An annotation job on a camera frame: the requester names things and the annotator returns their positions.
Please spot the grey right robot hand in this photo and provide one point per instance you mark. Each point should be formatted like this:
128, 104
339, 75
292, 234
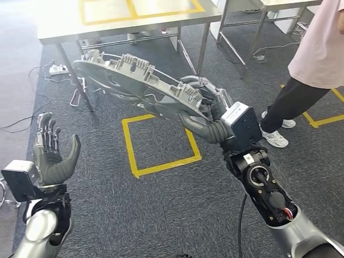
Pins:
220, 107

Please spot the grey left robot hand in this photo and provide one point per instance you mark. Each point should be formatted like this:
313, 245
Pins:
50, 167

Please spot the white power strip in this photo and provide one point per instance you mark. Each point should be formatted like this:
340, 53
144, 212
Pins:
57, 69

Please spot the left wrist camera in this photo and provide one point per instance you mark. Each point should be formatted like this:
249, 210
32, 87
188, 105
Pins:
19, 181

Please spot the yellow floor tape square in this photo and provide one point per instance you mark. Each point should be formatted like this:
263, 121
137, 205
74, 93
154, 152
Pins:
130, 149

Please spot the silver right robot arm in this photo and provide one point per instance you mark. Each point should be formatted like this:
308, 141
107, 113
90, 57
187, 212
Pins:
268, 203

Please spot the steel workbench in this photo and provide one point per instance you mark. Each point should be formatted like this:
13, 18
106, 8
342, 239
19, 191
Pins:
254, 37
67, 21

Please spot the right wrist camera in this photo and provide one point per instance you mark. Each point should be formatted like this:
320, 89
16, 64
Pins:
241, 126

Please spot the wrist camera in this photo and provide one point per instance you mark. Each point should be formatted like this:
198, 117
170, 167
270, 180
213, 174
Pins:
19, 181
241, 126

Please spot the person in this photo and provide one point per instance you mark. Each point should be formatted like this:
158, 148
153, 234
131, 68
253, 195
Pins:
317, 46

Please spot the silver wheel hubcap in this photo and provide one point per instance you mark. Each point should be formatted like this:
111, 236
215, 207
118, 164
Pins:
121, 82

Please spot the yellow marking tape grid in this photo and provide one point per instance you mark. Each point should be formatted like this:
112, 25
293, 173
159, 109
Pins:
139, 16

